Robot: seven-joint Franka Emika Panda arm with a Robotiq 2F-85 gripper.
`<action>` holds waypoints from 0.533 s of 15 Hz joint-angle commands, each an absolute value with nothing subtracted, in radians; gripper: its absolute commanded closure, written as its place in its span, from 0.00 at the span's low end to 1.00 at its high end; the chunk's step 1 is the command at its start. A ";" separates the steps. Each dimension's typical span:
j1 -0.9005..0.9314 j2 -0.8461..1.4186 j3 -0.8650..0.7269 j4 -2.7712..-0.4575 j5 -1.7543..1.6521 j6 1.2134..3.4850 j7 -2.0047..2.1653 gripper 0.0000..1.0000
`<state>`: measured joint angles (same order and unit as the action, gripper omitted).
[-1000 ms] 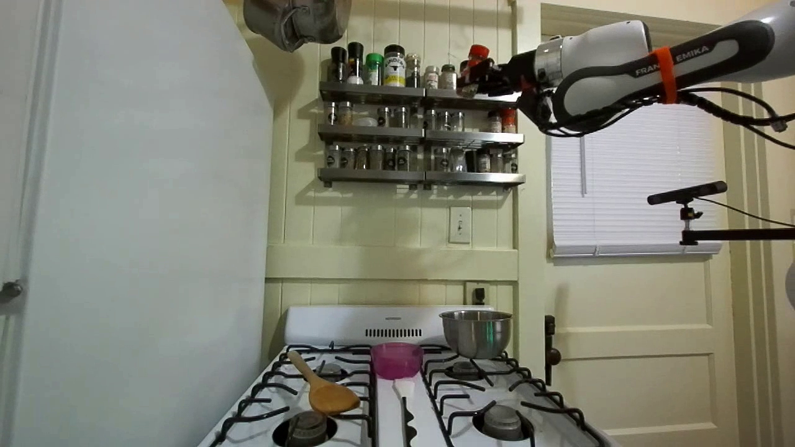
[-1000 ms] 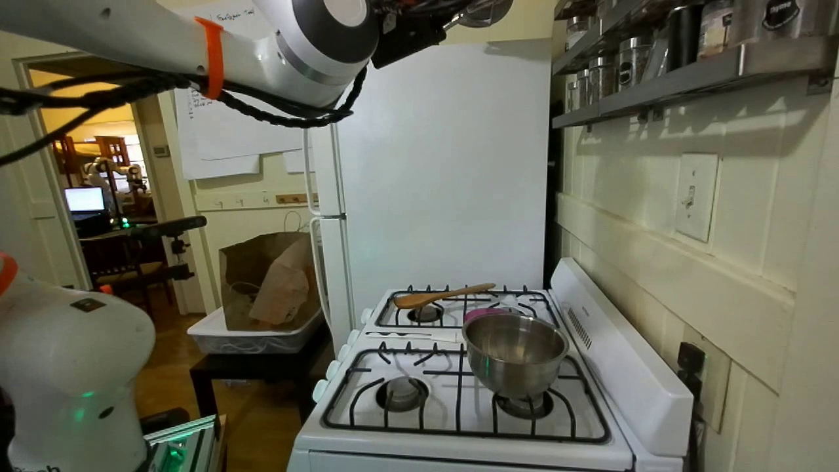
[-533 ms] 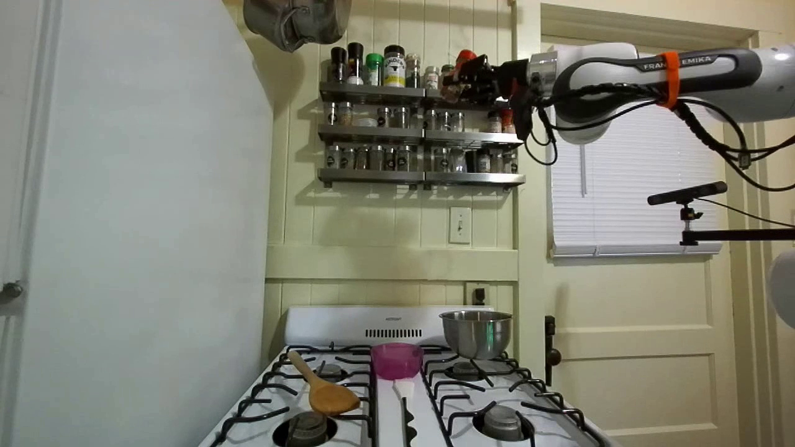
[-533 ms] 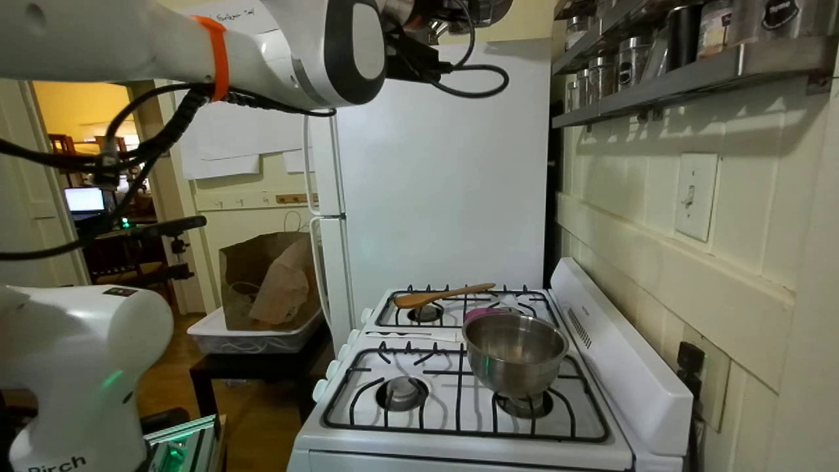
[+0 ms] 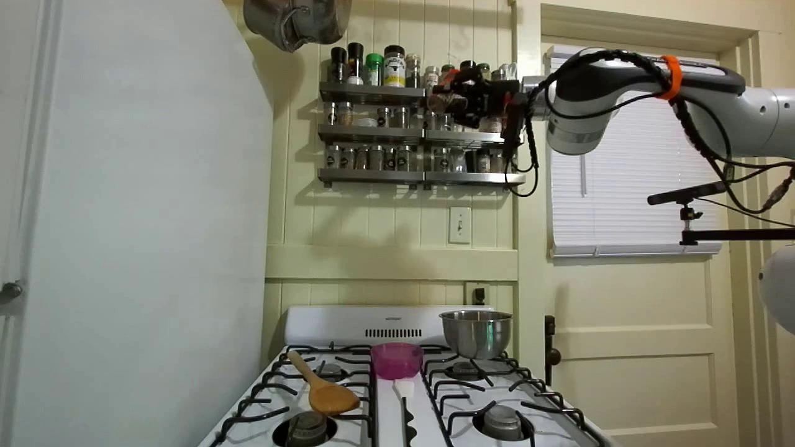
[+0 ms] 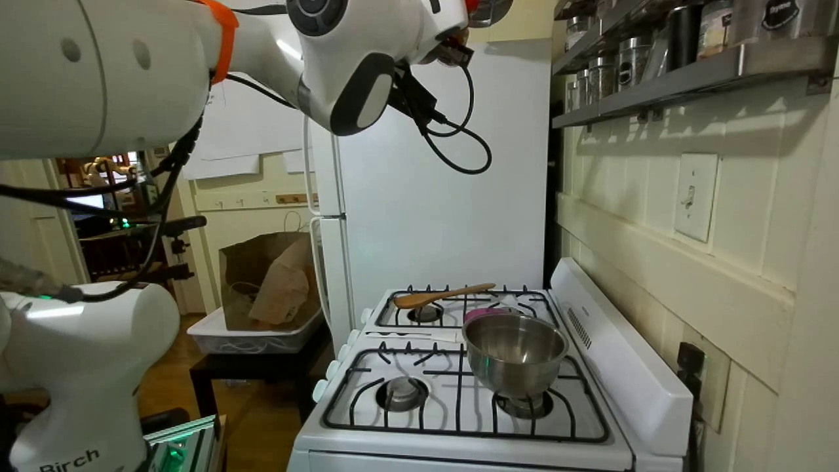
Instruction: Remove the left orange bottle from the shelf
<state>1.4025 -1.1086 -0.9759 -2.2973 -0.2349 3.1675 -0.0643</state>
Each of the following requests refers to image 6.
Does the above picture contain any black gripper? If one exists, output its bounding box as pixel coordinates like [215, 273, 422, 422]
[429, 30, 479, 73]

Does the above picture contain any dark glass spice jar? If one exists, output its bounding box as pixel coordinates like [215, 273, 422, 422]
[662, 0, 703, 73]

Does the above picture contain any white refrigerator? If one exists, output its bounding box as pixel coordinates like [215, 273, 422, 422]
[299, 36, 556, 351]

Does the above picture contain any white gas stove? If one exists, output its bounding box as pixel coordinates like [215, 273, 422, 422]
[286, 254, 696, 472]

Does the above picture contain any clear glass spice jar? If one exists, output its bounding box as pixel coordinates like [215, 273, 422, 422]
[613, 31, 651, 91]
[561, 51, 613, 115]

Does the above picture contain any white plastic bin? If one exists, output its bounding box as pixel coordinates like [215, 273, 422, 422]
[184, 308, 328, 356]

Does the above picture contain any wooden spoon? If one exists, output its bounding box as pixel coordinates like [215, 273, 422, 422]
[391, 280, 497, 312]

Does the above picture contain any cream wall outlet plate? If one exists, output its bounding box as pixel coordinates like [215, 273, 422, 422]
[696, 347, 733, 436]

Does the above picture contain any black power plug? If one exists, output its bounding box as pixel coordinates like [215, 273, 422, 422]
[677, 339, 707, 410]

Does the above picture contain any black camera on stand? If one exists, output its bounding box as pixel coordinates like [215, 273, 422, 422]
[87, 212, 210, 285]

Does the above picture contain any metal frame with green light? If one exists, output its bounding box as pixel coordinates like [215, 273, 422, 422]
[142, 411, 225, 472]

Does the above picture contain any orange cable strap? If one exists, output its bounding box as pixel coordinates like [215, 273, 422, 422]
[194, 0, 242, 86]

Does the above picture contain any handwritten white paper sheet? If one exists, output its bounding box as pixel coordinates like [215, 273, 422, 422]
[180, 76, 310, 180]

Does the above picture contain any steel wall spice rack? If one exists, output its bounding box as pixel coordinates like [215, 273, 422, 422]
[547, 0, 839, 132]

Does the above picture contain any stainless steel bowl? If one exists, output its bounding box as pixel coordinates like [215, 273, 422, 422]
[462, 310, 572, 402]

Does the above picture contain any wooden bookshelf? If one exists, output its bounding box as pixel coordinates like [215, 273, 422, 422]
[54, 155, 134, 192]

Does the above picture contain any black low table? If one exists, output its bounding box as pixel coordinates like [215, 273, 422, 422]
[188, 323, 335, 426]

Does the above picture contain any brown paper bag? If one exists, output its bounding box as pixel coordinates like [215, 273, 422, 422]
[217, 230, 323, 334]

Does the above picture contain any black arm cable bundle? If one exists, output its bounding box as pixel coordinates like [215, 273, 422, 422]
[0, 36, 496, 305]

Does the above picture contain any cream light switch plate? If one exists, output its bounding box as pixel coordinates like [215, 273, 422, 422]
[672, 153, 721, 247]

